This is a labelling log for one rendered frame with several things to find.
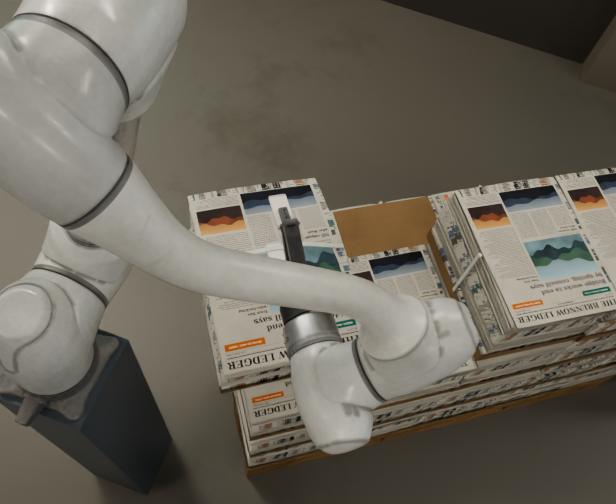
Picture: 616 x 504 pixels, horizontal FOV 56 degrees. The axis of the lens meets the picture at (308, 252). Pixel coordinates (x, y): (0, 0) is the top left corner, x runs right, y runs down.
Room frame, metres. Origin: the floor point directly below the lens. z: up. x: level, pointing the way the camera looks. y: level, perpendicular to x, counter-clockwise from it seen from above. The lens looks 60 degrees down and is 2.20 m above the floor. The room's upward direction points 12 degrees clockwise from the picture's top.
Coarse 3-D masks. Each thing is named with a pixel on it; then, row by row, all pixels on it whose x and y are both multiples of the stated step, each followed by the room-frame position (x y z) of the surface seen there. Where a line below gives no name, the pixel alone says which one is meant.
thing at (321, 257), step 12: (312, 240) 0.61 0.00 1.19; (324, 240) 0.62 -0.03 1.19; (336, 240) 0.63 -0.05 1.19; (312, 252) 0.58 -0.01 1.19; (324, 252) 0.59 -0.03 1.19; (336, 252) 0.60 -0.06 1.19; (312, 264) 0.56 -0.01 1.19; (324, 264) 0.56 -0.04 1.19; (336, 264) 0.57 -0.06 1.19; (204, 300) 0.48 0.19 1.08
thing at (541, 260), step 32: (480, 192) 0.93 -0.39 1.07; (512, 192) 0.95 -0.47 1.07; (544, 192) 0.97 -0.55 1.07; (480, 224) 0.83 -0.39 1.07; (512, 224) 0.85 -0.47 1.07; (544, 224) 0.88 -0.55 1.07; (576, 224) 0.90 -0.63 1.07; (512, 256) 0.76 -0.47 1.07; (544, 256) 0.78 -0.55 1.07; (576, 256) 0.80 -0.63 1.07; (512, 288) 0.68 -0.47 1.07; (544, 288) 0.70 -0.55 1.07; (576, 288) 0.72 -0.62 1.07; (608, 288) 0.73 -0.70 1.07; (544, 320) 0.61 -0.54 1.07
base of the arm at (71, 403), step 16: (96, 336) 0.38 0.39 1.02; (96, 352) 0.34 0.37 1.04; (112, 352) 0.35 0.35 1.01; (96, 368) 0.31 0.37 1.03; (0, 384) 0.24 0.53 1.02; (16, 384) 0.25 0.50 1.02; (80, 384) 0.27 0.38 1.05; (32, 400) 0.22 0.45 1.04; (48, 400) 0.23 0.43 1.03; (64, 400) 0.24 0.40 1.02; (80, 400) 0.24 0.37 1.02; (32, 416) 0.20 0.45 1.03; (80, 416) 0.22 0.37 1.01
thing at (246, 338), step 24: (216, 312) 0.42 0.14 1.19; (240, 312) 0.43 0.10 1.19; (264, 312) 0.44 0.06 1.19; (216, 336) 0.38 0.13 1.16; (240, 336) 0.38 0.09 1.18; (264, 336) 0.39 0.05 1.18; (216, 360) 0.37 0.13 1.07; (240, 360) 0.34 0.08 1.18; (264, 360) 0.35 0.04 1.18; (288, 360) 0.36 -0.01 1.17; (240, 384) 0.35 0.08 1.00
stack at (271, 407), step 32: (384, 256) 0.83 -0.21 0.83; (416, 256) 0.86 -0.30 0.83; (384, 288) 0.74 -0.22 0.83; (416, 288) 0.76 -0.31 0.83; (544, 352) 0.67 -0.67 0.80; (576, 352) 0.73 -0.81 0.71; (288, 384) 0.42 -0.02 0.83; (448, 384) 0.56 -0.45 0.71; (512, 384) 0.67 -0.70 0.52; (544, 384) 0.77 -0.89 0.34; (256, 416) 0.33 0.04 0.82; (288, 416) 0.36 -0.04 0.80; (384, 416) 0.49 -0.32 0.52; (416, 416) 0.56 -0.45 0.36; (448, 416) 0.64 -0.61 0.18; (480, 416) 0.72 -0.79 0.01; (256, 448) 0.32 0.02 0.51; (288, 448) 0.38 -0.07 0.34
